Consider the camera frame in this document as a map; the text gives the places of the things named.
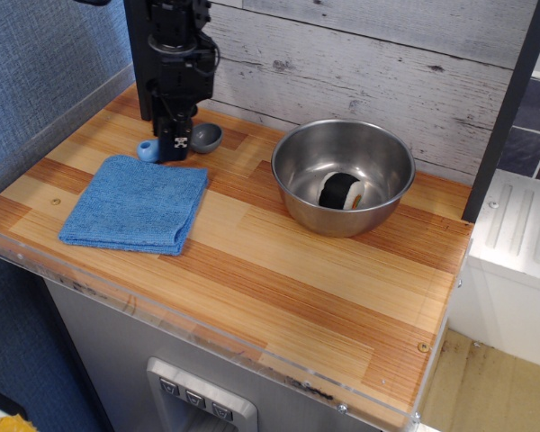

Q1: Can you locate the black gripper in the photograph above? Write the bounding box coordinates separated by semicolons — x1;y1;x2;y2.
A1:
147;1;218;162

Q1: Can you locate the blue handled grey spoon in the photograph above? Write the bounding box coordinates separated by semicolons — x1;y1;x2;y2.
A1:
137;123;223;163

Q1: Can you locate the blue folded cloth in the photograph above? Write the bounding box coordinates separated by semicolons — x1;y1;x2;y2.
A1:
58;155;208;256

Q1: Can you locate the stainless steel bowl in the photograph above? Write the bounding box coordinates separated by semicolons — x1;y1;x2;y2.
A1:
271;120;416;237

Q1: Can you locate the toy sushi roll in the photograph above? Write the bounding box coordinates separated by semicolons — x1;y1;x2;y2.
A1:
318;172;365;210

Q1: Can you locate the clear acrylic edge guard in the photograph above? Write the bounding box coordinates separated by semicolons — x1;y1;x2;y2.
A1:
0;217;471;431

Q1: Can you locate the silver dispenser button panel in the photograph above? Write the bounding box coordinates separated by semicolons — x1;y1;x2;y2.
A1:
147;357;258;431

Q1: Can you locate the yellow object at corner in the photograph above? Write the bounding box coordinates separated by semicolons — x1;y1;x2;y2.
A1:
0;415;38;432

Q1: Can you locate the white toy sink unit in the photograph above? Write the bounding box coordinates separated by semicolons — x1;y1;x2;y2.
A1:
448;170;540;365

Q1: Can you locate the dark grey right post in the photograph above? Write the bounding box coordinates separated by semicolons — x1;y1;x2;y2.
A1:
462;1;540;223

